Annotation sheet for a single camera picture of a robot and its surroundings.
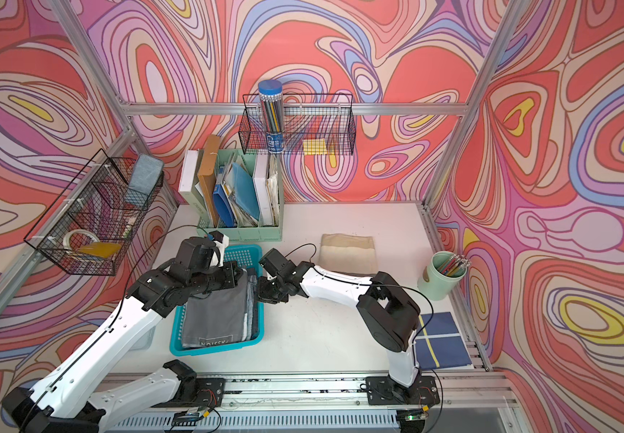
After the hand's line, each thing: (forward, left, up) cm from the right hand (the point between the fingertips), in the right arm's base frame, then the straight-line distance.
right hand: (258, 304), depth 83 cm
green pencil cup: (+6, -57, +6) cm, 58 cm away
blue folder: (+38, +6, +13) cm, 41 cm away
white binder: (+38, 0, +15) cm, 40 cm away
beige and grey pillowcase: (+20, -31, -4) cm, 37 cm away
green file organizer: (+37, +15, -1) cm, 40 cm away
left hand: (+3, +1, +15) cm, 16 cm away
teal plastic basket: (+19, +6, -1) cm, 20 cm away
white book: (+35, +23, +24) cm, 48 cm away
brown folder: (+34, +15, +26) cm, 46 cm away
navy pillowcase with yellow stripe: (-12, -54, -6) cm, 56 cm away
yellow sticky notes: (+44, -20, +27) cm, 55 cm away
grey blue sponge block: (+31, +33, +28) cm, 53 cm away
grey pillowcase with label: (-2, +11, -2) cm, 12 cm away
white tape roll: (+9, +45, +27) cm, 53 cm away
